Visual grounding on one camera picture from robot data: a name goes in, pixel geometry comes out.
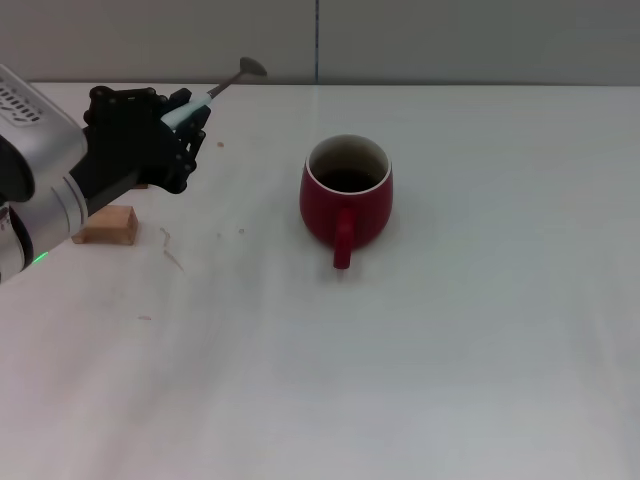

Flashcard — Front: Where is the light wooden block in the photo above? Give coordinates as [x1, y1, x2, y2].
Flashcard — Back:
[71, 204, 139, 246]

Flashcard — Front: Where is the red ceramic cup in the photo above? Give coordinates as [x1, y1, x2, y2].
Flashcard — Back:
[298, 133, 395, 270]

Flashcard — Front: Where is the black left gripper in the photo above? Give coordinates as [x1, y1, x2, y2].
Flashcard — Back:
[68, 86, 212, 215]

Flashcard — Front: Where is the silver black wrist camera box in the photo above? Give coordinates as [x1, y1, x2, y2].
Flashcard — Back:
[0, 63, 89, 151]

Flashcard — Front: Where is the blue handled metal spoon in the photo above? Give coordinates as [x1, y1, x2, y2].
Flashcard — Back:
[159, 56, 269, 129]

